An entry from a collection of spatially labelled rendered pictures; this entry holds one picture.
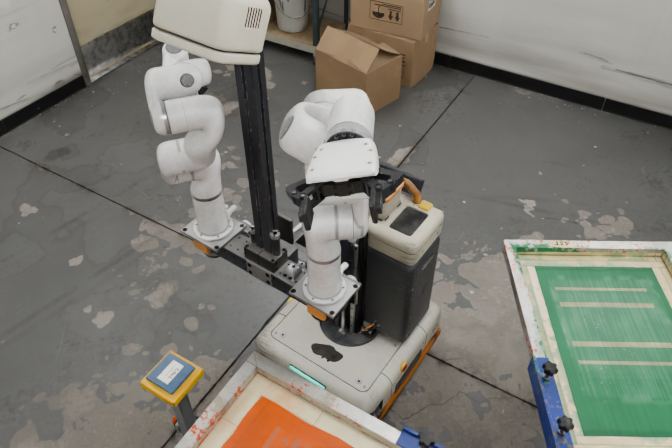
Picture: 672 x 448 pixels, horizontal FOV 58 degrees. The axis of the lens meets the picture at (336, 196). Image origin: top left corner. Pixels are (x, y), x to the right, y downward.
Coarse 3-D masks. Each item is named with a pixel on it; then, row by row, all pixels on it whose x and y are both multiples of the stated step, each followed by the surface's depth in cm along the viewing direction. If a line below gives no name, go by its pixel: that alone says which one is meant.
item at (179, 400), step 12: (192, 372) 176; (144, 384) 173; (192, 384) 174; (156, 396) 173; (168, 396) 170; (180, 396) 171; (180, 408) 183; (180, 420) 189; (192, 420) 192; (180, 432) 196
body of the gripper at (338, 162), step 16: (336, 144) 90; (352, 144) 89; (368, 144) 88; (320, 160) 87; (336, 160) 86; (352, 160) 85; (368, 160) 84; (320, 176) 84; (336, 176) 83; (352, 176) 83; (368, 176) 83; (320, 192) 88; (336, 192) 85; (352, 192) 85
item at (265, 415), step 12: (252, 408) 167; (264, 408) 167; (276, 408) 167; (252, 420) 165; (264, 420) 165; (276, 420) 165; (288, 420) 165; (300, 420) 165; (240, 432) 162; (252, 432) 162; (264, 432) 162; (288, 432) 162; (300, 432) 162; (312, 432) 162; (324, 432) 162; (228, 444) 160; (240, 444) 160; (252, 444) 160; (312, 444) 160; (324, 444) 160; (336, 444) 160; (348, 444) 160
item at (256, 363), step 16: (256, 352) 177; (240, 368) 173; (256, 368) 174; (272, 368) 173; (240, 384) 169; (288, 384) 169; (304, 384) 169; (224, 400) 165; (320, 400) 165; (336, 400) 165; (208, 416) 162; (336, 416) 165; (352, 416) 162; (368, 416) 162; (192, 432) 158; (208, 432) 161; (368, 432) 160; (384, 432) 158; (400, 432) 158
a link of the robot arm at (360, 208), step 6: (306, 168) 147; (318, 204) 152; (324, 204) 151; (330, 204) 152; (336, 204) 152; (354, 204) 151; (360, 204) 150; (366, 204) 151; (354, 210) 153; (360, 210) 151; (366, 210) 152; (354, 216) 154; (360, 216) 152; (366, 216) 153; (354, 222) 154; (360, 222) 153; (366, 222) 154; (354, 228) 154; (360, 228) 154; (366, 228) 156; (354, 234) 155; (360, 234) 155
